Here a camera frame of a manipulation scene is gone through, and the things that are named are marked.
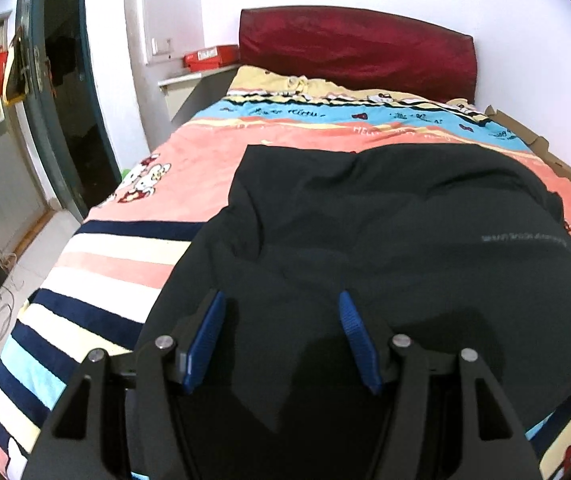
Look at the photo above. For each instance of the dark red padded headboard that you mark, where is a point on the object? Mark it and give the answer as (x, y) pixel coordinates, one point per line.
(355, 50)

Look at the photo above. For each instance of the black hooded puffer jacket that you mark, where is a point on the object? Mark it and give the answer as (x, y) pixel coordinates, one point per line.
(390, 220)

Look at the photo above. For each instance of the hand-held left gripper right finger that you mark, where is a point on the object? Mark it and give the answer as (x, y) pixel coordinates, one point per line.
(360, 350)

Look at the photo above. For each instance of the dark teal door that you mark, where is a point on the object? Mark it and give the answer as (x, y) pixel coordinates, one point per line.
(30, 125)

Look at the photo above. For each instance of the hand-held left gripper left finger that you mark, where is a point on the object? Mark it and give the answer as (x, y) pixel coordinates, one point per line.
(203, 350)

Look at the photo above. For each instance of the striped cartoon printed blanket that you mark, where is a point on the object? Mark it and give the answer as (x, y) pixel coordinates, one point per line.
(190, 160)

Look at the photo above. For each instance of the dark hanging bag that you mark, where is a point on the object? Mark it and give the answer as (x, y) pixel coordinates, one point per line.
(15, 70)

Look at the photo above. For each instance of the white wall switch plate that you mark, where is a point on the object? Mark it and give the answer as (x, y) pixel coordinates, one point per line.
(160, 47)

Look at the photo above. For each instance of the red flat box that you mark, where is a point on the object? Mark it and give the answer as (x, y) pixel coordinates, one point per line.
(210, 59)

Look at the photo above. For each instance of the white bedside table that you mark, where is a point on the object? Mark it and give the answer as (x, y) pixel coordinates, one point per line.
(185, 92)

